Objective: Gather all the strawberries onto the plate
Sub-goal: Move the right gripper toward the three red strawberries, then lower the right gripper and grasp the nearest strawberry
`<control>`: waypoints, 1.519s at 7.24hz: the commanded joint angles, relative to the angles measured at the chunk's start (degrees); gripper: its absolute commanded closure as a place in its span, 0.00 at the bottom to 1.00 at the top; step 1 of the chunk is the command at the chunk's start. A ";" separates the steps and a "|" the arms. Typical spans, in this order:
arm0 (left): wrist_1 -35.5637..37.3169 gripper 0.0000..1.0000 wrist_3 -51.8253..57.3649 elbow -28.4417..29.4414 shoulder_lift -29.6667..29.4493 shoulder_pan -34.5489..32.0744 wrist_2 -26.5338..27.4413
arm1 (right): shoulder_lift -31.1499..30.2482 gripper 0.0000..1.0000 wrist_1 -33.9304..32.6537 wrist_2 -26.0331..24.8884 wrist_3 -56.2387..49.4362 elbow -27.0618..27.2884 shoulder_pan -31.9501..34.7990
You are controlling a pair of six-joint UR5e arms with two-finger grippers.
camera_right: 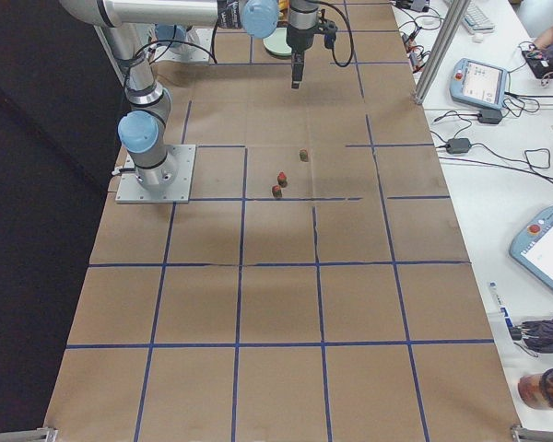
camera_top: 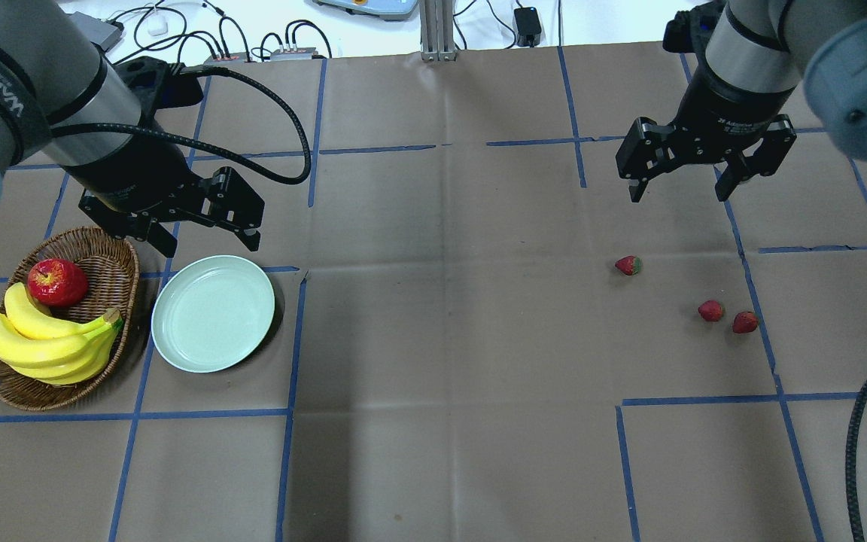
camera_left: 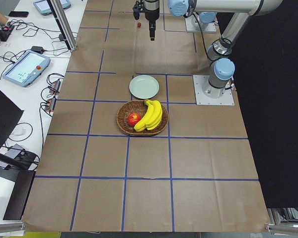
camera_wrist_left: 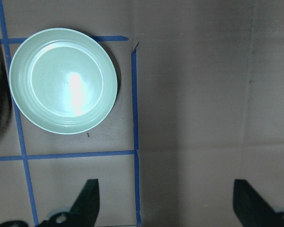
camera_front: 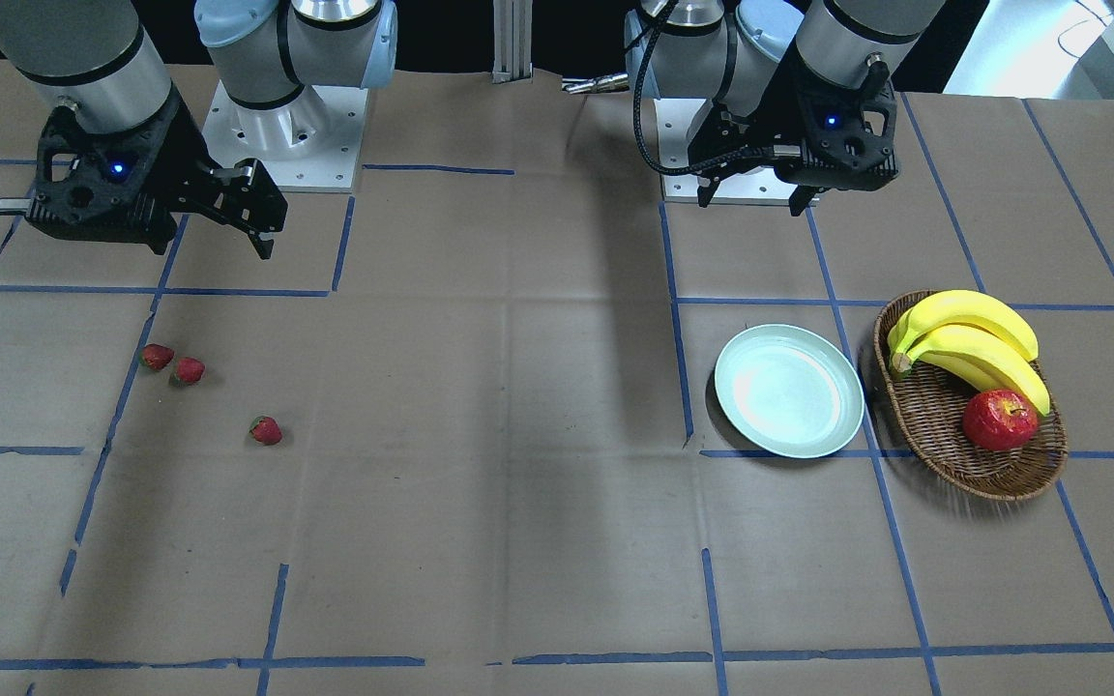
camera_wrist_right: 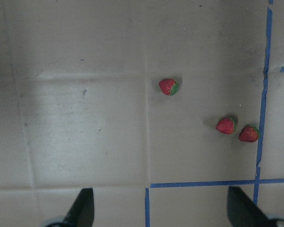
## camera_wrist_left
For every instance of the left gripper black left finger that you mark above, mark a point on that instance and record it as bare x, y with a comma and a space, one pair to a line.
84, 211

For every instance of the light green plate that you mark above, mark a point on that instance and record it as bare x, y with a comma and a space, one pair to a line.
63, 81

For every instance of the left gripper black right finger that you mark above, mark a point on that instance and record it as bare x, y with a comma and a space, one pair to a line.
251, 209

